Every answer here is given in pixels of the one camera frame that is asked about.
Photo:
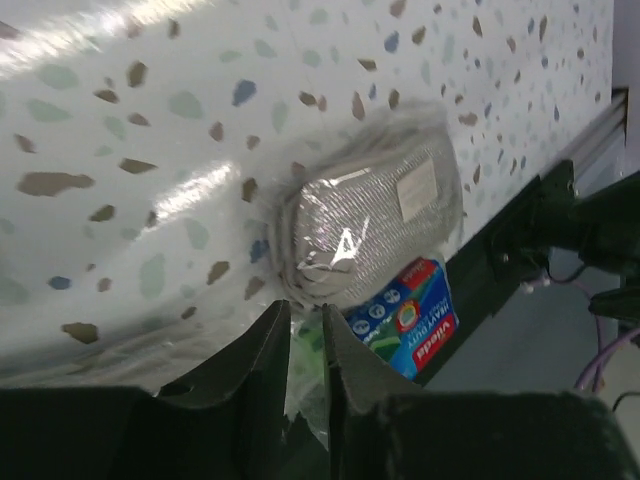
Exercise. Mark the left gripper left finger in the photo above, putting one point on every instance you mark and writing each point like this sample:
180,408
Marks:
221,420

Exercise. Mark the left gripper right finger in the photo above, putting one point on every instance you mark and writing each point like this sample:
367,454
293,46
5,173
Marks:
383,426

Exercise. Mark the blue green colourful sponge pack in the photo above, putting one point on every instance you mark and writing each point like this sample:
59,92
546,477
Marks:
410,319

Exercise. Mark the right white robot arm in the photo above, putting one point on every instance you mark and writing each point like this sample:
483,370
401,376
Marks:
603,229

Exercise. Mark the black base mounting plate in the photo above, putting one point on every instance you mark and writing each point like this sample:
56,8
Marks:
517,242

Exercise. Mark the silver scourer pack right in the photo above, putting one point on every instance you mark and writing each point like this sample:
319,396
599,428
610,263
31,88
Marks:
344,227

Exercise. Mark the right aluminium rail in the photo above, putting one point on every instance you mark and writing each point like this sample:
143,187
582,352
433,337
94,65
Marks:
608,127

